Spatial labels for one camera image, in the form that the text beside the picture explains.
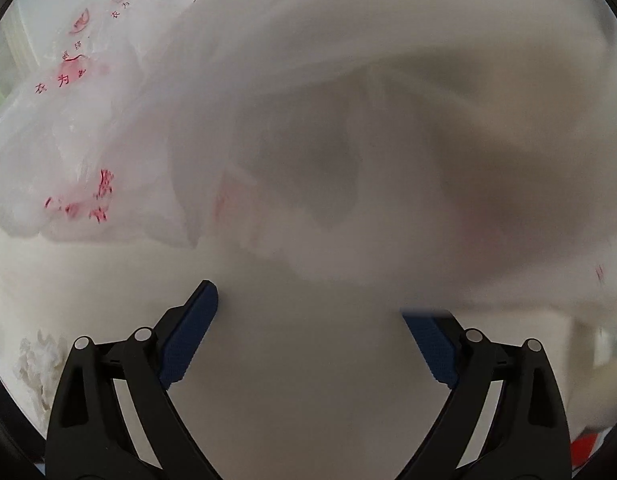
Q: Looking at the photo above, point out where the crumpled white tissue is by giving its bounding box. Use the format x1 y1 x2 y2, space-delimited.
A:
13 329 69 421

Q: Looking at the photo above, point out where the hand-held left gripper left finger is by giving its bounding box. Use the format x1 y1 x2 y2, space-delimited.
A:
44 280 219 480

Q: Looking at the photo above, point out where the red object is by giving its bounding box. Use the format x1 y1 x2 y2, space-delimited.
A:
571 435 611 468

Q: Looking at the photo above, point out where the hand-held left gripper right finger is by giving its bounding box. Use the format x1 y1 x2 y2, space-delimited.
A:
395 310 573 480

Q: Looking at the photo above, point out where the white plastic bag red print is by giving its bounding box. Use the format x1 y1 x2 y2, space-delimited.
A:
0 0 617 321

